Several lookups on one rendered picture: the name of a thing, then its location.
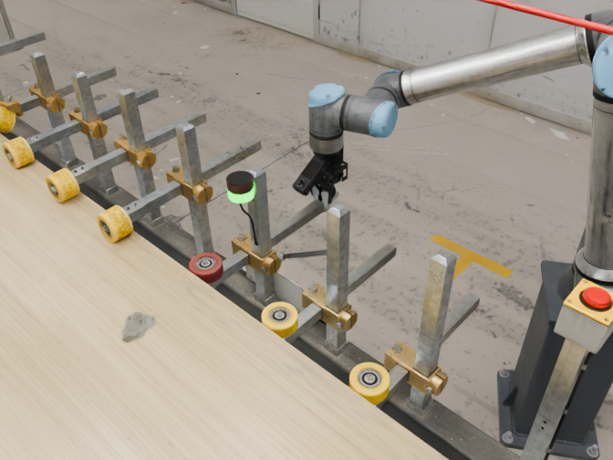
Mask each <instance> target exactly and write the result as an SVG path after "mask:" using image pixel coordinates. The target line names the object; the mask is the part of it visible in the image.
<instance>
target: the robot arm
mask: <svg viewBox="0 0 613 460"><path fill-rule="evenodd" d="M582 19H583V20H587V21H590V22H594V23H598V24H601V25H605V26H612V27H613V9H610V10H603V11H598V12H595V13H592V14H588V15H584V16H583V17H582ZM580 64H586V65H588V66H590V67H591V68H592V76H593V93H592V96H593V98H594V100H593V116H592V131H591V146H590V161H589V176H588V191H587V220H586V227H585V229H584V232H583V235H582V237H581V240H580V243H579V246H578V249H577V252H576V255H575V258H574V261H573V264H572V266H570V267H569V268H568V269H567V270H566V271H565V272H564V273H563V274H562V275H561V277H560V278H559V280H558V283H557V293H558V295H559V297H560V298H561V299H562V301H563V302H564V301H565V300H566V298H567V297H568V296H569V295H570V293H571V292H572V291H573V290H574V289H575V287H576V286H577V285H578V284H579V282H580V281H581V280H582V279H583V278H584V279H586V280H588V281H590V282H592V283H594V284H596V285H598V286H600V287H603V288H605V289H607V290H609V291H611V292H613V36H612V35H609V34H605V33H601V32H598V31H594V30H590V29H586V28H583V27H580V26H569V27H565V28H562V29H558V30H555V31H552V32H548V33H544V34H542V35H538V36H534V37H529V38H525V39H522V40H518V41H515V42H512V43H508V44H505V45H501V46H498V47H492V48H488V49H485V50H482V51H478V52H475V53H472V54H468V55H465V56H461V57H456V58H452V59H448V60H445V61H442V62H438V63H435V64H431V65H428V66H425V67H421V68H415V69H412V70H404V71H398V70H388V71H385V72H384V73H382V74H381V75H379V76H378V77H377V78H376V80H375V81H374V83H373V85H372V86H371V88H370V89H369V91H368V92H367V93H366V94H365V96H364V97H360V96H355V95H349V94H345V90H344V88H343V87H342V86H341V85H338V84H336V83H325V84H320V85H317V86H315V87H314V88H312V89H311V90H310V92H309V95H308V103H307V105H308V116H309V146H310V148H311V150H313V153H314V154H315V155H314V156H313V158H312V159H311V160H310V162H309V163H308V164H307V166H306V168H305V169H304V170H303V171H302V172H301V173H300V175H299V176H298V177H297V179H296V181H295V182H294V183H293V185H292V186H293V188H294V189H295V190H296V191H297V192H298V193H301V194H302V195H304V196H307V195H308V194H309V192H311V194H312V195H313V198H314V200H316V199H318V200H319V201H320V202H322V203H324V212H325V211H327V210H328V208H329V207H330V205H331V204H332V203H333V202H334V201H335V200H336V199H337V198H338V195H339V192H336V188H335V186H334V185H335V183H338V182H340V181H341V182H344V181H345V180H347V178H348V163H347V162H344V161H343V151H344V142H343V138H344V131H351V132H355V133H360V134H365V135H369V136H372V137H374V138H387V137H389V136H390V135H391V134H392V132H393V129H394V128H395V125H396V122H397V118H398V109H399V108H403V107H408V106H411V105H414V104H416V103H419V102H423V101H427V100H431V99H437V98H441V97H446V96H450V95H453V94H457V93H461V92H465V91H469V90H473V89H479V88H484V87H488V86H492V85H495V84H499V83H504V82H507V81H511V80H515V79H519V78H526V77H530V76H533V75H537V74H542V73H546V72H549V71H553V70H557V69H561V68H568V67H572V66H575V65H580ZM341 163H342V164H343V163H345V164H344V165H341ZM345 169H346V176H344V177H343V175H344V173H343V171H344V170H345ZM324 212H323V213H324Z"/></svg>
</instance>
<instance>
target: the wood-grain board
mask: <svg viewBox="0 0 613 460"><path fill-rule="evenodd" d="M7 141H9V140H8V139H7V138H6V137H5V136H3V135H2V134H1V133H0V460H449V459H447V458H446V457H444V456H443V455H441V454H440V453H439V452H437V451H436V450H434V449H433V448H432V447H430V446H429V445H428V444H426V443H424V442H423V441H422V440H421V439H420V438H419V437H417V436H416V435H414V434H413V433H411V432H410V431H409V430H407V429H406V428H404V427H403V426H402V425H400V424H399V423H397V422H396V421H394V420H393V419H392V418H390V417H389V416H388V415H386V414H385V413H384V412H383V411H381V410H380V409H379V408H377V407H376V406H374V405H373V404H372V403H370V402H369V401H367V400H366V399H364V398H363V397H362V396H360V395H359V394H358V393H356V392H354V391H353V390H352V389H350V388H349V387H348V386H347V385H346V384H344V383H343V382H341V381H340V380H339V379H337V378H336V377H334V376H333V375H332V374H330V373H329V372H328V371H326V370H324V369H323V368H322V367H320V366H319V365H318V364H316V363H315V362H313V361H312V360H310V359H309V358H308V357H307V356H306V355H304V354H303V353H302V352H300V351H299V350H297V349H296V348H294V347H293V346H292V345H290V344H289V343H288V342H286V341H285V340H283V339H282V338H280V337H279V336H278V335H276V334H275V333H274V332H273V331H272V330H270V329H269V328H267V327H266V326H264V325H263V324H262V323H260V322H259V321H258V320H256V319H254V318H253V317H252V316H250V315H249V314H248V313H246V312H245V311H243V310H242V309H241V308H239V307H238V306H236V305H235V304H234V303H233V302H232V301H230V300H229V299H228V298H226V297H224V296H223V295H222V294H220V293H219V292H218V291H216V290H215V289H213V288H212V287H210V286H209V285H208V284H206V283H205V282H203V281H202V280H201V279H199V278H198V277H197V276H195V275H194V274H193V273H192V272H190V271H189V270H188V269H186V268H185V267H183V266H182V265H180V264H179V263H178V262H176V261H175V260H173V259H172V258H171V257H169V256H168V255H166V254H165V253H163V252H162V251H161V250H160V249H159V248H158V247H156V246H154V245H153V244H152V243H150V242H149V241H148V240H146V239H145V238H143V237H142V236H141V235H139V234H138V233H136V232H135V231H132V233H131V234H129V235H126V236H125V237H123V238H121V239H120V240H119V241H117V242H115V243H112V242H110V241H109V240H108V239H107V238H106V237H105V236H104V235H103V234H102V232H101V231H100V229H99V226H98V223H97V215H98V214H100V213H102V212H104V211H106V210H105V209H103V208H102V207H101V206H99V205H98V204H96V203H95V202H93V201H92V200H91V199H89V198H88V197H87V196H86V195H84V194H83V193H82V192H79V194H78V195H76V196H74V197H72V198H70V199H68V200H66V201H65V202H63V203H60V202H58V201H57V200H56V199H55V198H54V196H53V195H52V194H51V192H50V191H49V190H48V188H47V183H46V177H47V176H48V175H50V174H52V173H53V172H52V171H51V170H49V169H48V168H47V167H46V166H45V165H43V164H42V163H41V162H39V161H38V160H36V159H34V161H33V162H31V163H29V164H26V165H24V166H22V167H20V168H14V167H13V166H12V165H11V164H10V162H9V161H8V160H7V158H6V157H5V154H4V152H3V148H2V145H3V143H5V142H7ZM134 311H138V312H142V313H143V316H145V315H148V316H150V315H154V316H155V317H156V320H157V322H158V323H157V324H156V325H155V326H154V327H153V328H150V329H148V330H146V331H145V332H144V334H143V335H144V336H143V337H140V338H137V339H134V340H133V341H130V342H127V341H125V340H124V339H122V337H123V336H122V334H121V331H122V330H123V329H124V328H125V326H124V324H123V322H124V321H125V319H126V318H127V317H128V315H130V314H132V312H134Z"/></svg>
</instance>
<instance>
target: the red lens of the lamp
mask: <svg viewBox="0 0 613 460"><path fill-rule="evenodd" d="M247 173H249V172H247ZM230 174H231V173H230ZM230 174H228V175H227V177H226V185H227V190H228V191H229V192H230V193H235V194H243V193H248V192H250V191H251V190H252V189H253V188H254V180H253V175H252V174H251V173H250V174H251V176H252V179H251V181H250V182H249V183H246V184H243V185H233V184H230V183H229V182H228V181H227V178H228V176H229V175H230Z"/></svg>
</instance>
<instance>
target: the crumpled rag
mask: <svg viewBox="0 0 613 460"><path fill-rule="evenodd" d="M157 323H158V322H157V320H156V317H155V316H154V315H150V316H148V315H145V316H143V313H142V312H138V311H134V312H132V314H130V315H128V317H127V318H126V319H125V321H124V322H123V324H124V326H125V328H124V329H123V330H122V331H121V334H122V336H123V337H122V339H124V340H125V341H127V342H130V341H133V340H134V339H137V338H140V337H143V336H144V335H143V334H144V332H145V331H146V330H148V329H150V328H153V327H154V326H155V325H156V324H157Z"/></svg>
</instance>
